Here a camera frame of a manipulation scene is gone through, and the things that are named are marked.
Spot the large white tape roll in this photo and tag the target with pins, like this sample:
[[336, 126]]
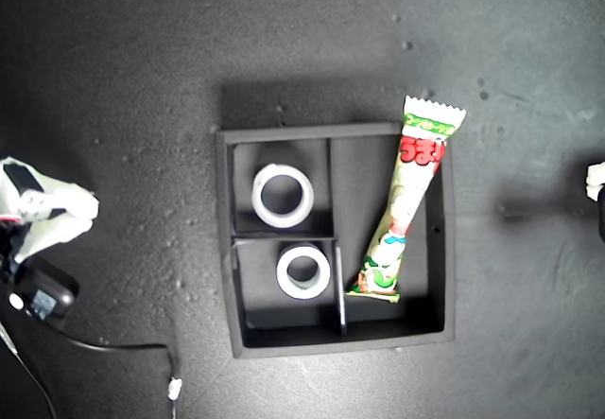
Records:
[[258, 201]]

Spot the green printed snack bar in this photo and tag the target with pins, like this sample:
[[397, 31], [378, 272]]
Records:
[[406, 201]]

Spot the small white tape roll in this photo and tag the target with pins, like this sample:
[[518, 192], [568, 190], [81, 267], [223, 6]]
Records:
[[282, 272]]

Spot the black compartment tray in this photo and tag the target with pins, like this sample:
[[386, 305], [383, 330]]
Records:
[[359, 192]]

